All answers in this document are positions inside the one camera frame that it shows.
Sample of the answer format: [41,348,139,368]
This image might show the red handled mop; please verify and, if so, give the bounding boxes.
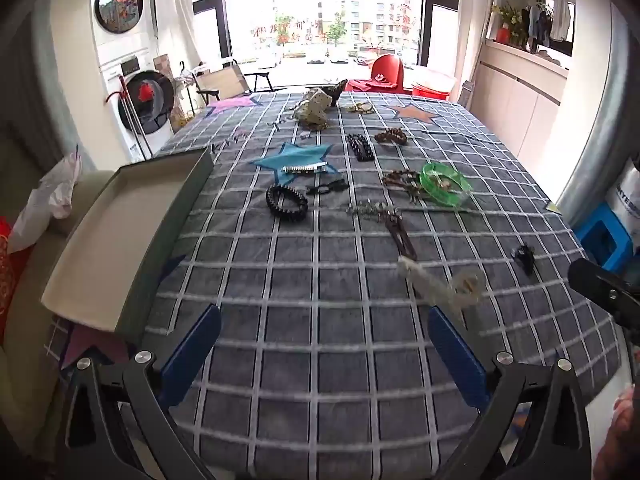
[104,75,152,162]

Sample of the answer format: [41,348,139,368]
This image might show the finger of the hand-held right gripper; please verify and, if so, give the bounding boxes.
[568,257,640,346]

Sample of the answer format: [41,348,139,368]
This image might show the small black claw clip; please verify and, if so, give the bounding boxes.
[511,243,537,277]

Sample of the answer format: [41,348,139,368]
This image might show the person's right hand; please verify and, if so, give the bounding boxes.
[592,384,640,480]

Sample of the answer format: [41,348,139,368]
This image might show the black hair clip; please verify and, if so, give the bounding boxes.
[305,178,350,198]

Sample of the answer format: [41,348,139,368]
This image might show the silver comb hair clip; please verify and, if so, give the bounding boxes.
[281,161,337,176]

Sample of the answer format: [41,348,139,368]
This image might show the beige folding chair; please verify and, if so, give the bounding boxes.
[192,62,274,107]

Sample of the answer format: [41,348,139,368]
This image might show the black spiral hair tie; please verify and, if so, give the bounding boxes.
[265,184,309,221]

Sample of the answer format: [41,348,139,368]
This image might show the black pointed hair claw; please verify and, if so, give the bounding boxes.
[320,79,349,107]

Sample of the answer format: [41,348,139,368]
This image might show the red plastic chair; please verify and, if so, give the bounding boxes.
[350,54,410,95]

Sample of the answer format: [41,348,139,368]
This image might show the white washing machine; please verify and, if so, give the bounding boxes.
[102,57,185,161]

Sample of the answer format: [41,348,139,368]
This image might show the green translucent bangle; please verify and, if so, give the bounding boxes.
[419,161,473,208]

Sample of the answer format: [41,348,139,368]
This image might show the red plastic basin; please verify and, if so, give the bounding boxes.
[411,72,458,103]

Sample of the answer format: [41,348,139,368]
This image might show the yellow flowers in red vase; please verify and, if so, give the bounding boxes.
[491,2,531,49]

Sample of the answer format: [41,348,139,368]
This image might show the grey shallow box tray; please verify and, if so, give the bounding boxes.
[41,147,217,335]

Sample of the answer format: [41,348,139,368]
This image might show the silver chain hair pins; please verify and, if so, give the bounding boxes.
[346,201,401,221]

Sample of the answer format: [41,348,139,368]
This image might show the white printed sack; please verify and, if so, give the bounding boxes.
[604,164,640,257]

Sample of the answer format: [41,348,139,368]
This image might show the beige sofa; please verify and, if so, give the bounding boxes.
[0,125,121,466]

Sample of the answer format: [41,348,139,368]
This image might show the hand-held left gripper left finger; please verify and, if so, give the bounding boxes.
[54,304,222,480]

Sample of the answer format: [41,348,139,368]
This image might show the red patterned cushion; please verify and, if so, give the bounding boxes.
[0,216,28,343]

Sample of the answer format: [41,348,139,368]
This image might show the brown snap hair clip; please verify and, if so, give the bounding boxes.
[384,213,418,261]

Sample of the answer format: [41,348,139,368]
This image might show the hanging clothes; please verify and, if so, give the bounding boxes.
[520,0,574,44]

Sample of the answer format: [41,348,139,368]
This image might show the blue plastic stool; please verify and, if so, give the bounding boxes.
[572,204,637,272]

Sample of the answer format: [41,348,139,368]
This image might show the white plastic bag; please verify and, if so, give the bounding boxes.
[7,146,84,255]

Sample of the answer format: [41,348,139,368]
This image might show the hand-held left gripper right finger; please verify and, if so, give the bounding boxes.
[428,305,596,480]

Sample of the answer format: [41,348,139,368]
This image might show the white low cabinet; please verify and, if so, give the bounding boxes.
[470,37,572,161]

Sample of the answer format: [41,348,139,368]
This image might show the cream dotted scrunchie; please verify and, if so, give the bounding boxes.
[292,87,332,127]

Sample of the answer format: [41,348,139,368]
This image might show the grey plaid star blanket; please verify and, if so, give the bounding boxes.
[45,91,628,480]

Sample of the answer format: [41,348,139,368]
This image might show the clear translucent hair claw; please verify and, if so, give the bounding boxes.
[397,255,487,313]

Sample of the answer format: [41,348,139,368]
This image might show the white dryer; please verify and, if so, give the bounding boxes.
[91,0,159,68]

